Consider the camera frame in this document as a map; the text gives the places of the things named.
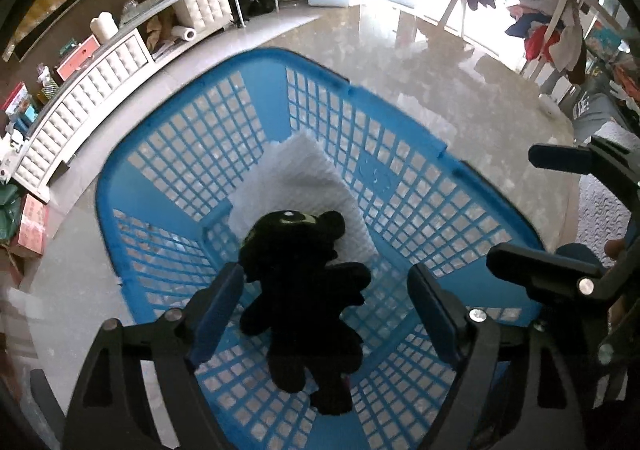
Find hanging mixed clothes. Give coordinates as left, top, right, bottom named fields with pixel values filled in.
left=505, top=0, right=601, bottom=85

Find pink printed cardboard box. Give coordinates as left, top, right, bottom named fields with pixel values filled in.
left=10, top=194, right=50, bottom=258

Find white knitted cloth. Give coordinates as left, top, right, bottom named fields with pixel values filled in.
left=577, top=122, right=640, bottom=271

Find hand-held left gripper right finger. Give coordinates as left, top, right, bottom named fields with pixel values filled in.
left=406, top=263, right=586, bottom=450

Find blue plastic laundry basket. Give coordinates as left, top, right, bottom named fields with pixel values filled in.
left=95, top=47, right=546, bottom=450

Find white tufted low cabinet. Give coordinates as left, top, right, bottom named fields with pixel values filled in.
left=10, top=0, right=236, bottom=203

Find red and white packet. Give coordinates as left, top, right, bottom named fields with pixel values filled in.
left=2, top=82, right=28, bottom=115

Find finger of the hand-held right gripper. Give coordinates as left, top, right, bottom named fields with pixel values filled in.
left=487, top=243, right=620, bottom=313
left=528, top=135, right=640, bottom=211

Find black plush toy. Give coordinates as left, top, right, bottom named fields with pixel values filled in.
left=237, top=210, right=373, bottom=416

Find white textured towel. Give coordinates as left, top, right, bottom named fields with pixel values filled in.
left=227, top=130, right=378, bottom=263

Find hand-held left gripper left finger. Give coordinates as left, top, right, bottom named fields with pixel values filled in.
left=62, top=262, right=246, bottom=450

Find teal box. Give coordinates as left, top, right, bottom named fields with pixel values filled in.
left=15, top=107, right=39, bottom=131

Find green plastic bag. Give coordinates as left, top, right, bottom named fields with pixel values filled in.
left=0, top=182, right=23, bottom=245

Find cream cylindrical container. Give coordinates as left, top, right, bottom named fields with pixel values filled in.
left=90, top=12, right=120, bottom=44

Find green patterned box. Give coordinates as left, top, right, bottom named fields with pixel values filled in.
left=35, top=67, right=62, bottom=103

